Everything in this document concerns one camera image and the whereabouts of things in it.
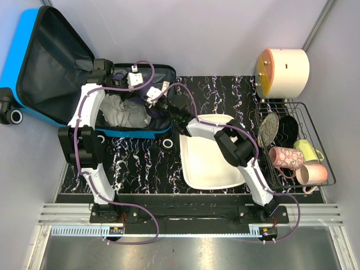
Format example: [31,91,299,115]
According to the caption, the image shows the grey cloth garment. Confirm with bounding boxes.
[100,94,151,128]

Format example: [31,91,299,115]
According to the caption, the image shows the blue fish-print suitcase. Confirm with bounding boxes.
[0,5,177,141]

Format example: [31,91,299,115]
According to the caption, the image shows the white plastic basin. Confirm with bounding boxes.
[179,118,245,190]

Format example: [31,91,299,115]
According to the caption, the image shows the cream cylindrical drawer box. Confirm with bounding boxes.
[255,48,310,99]

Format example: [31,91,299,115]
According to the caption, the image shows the purple cloth garment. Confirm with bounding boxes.
[123,86,164,121]

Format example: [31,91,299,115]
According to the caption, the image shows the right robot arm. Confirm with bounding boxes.
[149,97,278,223]

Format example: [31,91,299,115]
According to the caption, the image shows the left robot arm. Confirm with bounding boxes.
[58,59,126,223]

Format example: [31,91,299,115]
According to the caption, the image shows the white rectangular tube box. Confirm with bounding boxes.
[161,81,170,92]

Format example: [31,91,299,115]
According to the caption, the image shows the detached black white wheel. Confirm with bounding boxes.
[161,138,174,152]

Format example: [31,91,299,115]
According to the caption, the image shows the grey speckled plate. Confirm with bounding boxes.
[258,112,280,148]

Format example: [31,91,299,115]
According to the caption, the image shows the black bowl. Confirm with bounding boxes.
[276,115,299,148]

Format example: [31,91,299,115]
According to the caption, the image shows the pink patterned mug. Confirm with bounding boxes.
[269,147,304,179]

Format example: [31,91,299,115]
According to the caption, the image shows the yellow-green mug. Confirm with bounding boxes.
[294,139,325,163]

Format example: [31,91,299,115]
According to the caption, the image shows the peach gradient mug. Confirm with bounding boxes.
[296,164,328,194]

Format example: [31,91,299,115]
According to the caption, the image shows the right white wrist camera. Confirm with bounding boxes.
[146,87,163,107]

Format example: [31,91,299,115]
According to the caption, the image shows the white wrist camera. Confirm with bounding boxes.
[146,87,163,107]
[127,65,143,89]

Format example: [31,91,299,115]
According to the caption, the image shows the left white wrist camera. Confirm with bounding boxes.
[127,65,143,89]

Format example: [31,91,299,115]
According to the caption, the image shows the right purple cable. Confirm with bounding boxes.
[157,83,301,244]

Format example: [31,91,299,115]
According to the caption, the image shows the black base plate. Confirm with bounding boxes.
[88,202,289,224]

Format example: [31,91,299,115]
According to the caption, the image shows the black wire dish rack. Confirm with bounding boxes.
[255,101,336,192]

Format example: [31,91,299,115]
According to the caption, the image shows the aluminium rail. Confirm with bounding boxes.
[37,204,343,226]

